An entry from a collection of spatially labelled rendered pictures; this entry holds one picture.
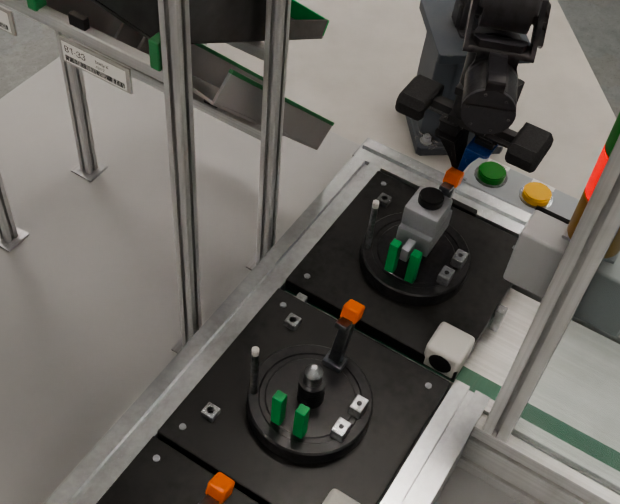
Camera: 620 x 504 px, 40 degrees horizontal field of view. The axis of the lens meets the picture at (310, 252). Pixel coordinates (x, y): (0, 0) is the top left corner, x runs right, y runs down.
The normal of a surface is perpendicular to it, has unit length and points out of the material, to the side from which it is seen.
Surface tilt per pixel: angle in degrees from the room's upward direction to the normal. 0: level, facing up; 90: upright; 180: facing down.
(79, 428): 0
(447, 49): 0
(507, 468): 90
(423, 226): 90
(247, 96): 90
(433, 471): 0
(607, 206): 90
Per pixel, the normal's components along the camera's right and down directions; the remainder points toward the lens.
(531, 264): -0.53, 0.62
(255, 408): 0.07, -0.64
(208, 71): 0.74, 0.55
